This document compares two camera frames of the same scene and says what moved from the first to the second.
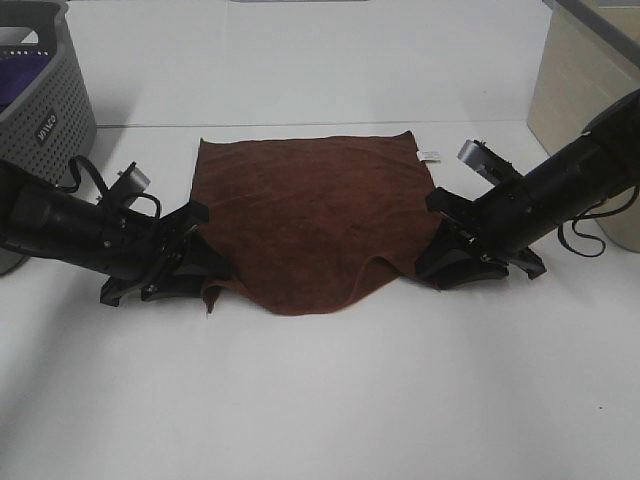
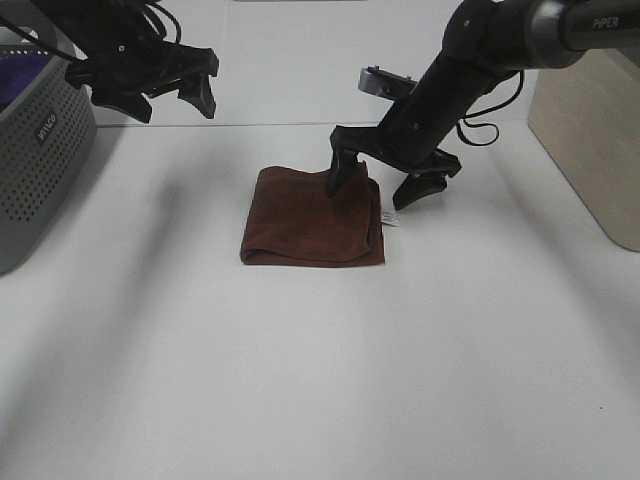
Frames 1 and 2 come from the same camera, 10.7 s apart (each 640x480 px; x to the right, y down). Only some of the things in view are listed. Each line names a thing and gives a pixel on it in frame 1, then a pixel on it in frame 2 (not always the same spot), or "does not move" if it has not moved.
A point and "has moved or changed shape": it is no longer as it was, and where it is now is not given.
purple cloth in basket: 16,74 does not move
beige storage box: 589,56 does not move
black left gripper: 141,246 to 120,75
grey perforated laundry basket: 56,127 does not move
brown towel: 293,215 has moved or changed shape
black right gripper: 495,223 to 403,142
